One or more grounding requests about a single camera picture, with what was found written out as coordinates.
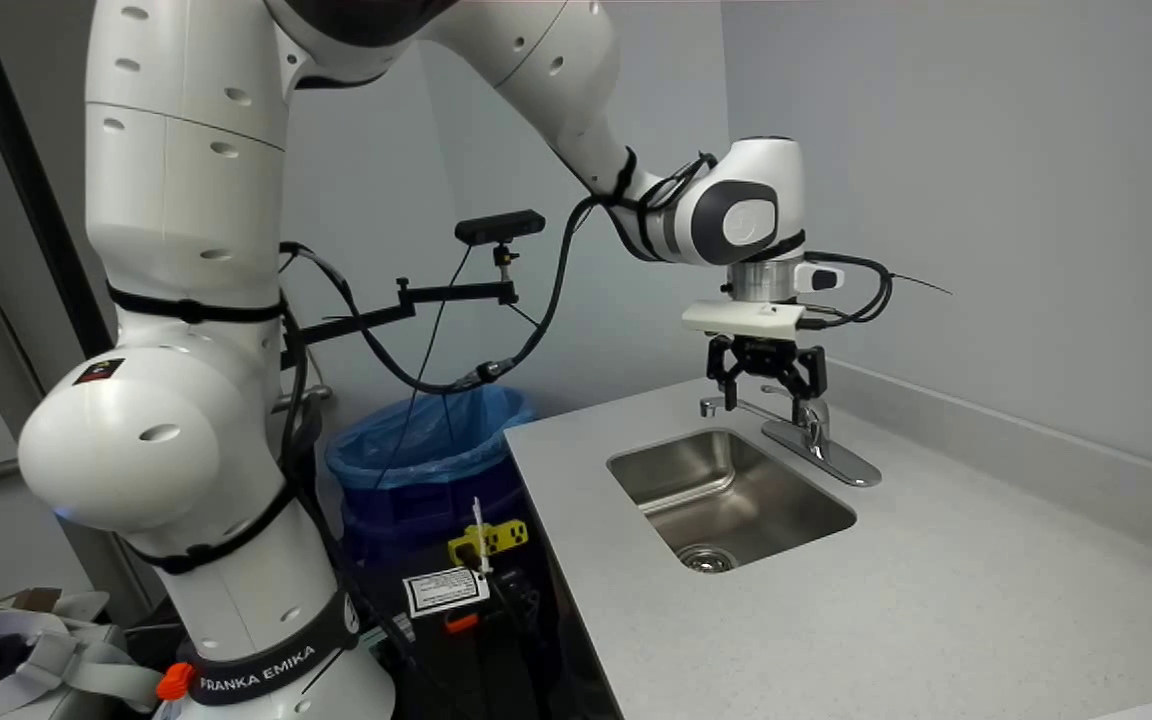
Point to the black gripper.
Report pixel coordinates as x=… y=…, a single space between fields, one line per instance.
x=785 y=360

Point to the chrome faucet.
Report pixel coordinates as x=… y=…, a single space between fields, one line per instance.
x=801 y=435

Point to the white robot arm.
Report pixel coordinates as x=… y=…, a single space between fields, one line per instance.
x=167 y=436

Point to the stainless steel sink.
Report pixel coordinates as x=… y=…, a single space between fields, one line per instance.
x=723 y=501

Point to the yellow power adapter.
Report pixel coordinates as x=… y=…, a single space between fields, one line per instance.
x=480 y=542

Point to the blue lined trash bin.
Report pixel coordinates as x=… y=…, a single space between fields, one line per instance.
x=410 y=482

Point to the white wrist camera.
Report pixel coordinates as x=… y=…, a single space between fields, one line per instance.
x=767 y=321

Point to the black camera on stand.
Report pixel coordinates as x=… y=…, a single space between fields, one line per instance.
x=486 y=231

